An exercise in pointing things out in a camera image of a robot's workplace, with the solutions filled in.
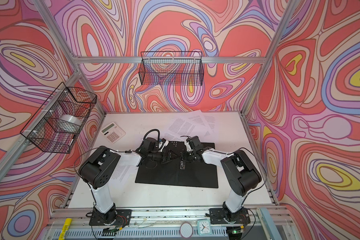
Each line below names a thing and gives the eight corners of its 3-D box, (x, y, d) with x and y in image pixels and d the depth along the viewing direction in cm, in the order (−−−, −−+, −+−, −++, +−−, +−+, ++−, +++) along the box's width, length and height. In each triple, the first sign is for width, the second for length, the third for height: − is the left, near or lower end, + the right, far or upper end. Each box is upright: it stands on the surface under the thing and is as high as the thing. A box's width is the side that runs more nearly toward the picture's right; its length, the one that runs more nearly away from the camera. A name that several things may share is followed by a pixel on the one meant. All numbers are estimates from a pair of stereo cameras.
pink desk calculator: (101, 134, 109) (99, 130, 106) (114, 124, 115) (112, 121, 112) (113, 144, 103) (111, 141, 101) (126, 133, 109) (124, 130, 106)
